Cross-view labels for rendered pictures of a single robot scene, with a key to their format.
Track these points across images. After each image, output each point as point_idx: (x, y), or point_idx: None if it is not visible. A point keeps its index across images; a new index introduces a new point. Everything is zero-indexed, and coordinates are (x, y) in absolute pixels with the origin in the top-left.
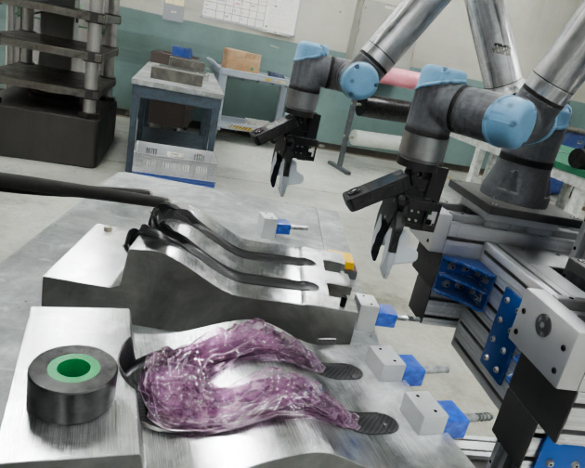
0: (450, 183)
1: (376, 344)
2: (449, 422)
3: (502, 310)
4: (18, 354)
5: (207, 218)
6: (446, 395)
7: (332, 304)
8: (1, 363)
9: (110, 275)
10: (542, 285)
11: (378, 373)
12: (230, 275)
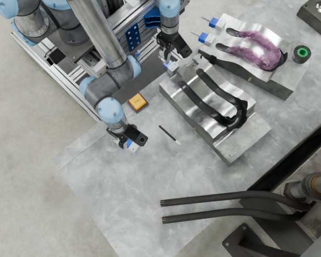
0: (76, 60)
1: (180, 62)
2: (218, 19)
3: (129, 36)
4: (283, 112)
5: (202, 121)
6: (16, 138)
7: (203, 59)
8: (288, 111)
9: (250, 119)
10: (134, 15)
11: (214, 39)
12: (217, 92)
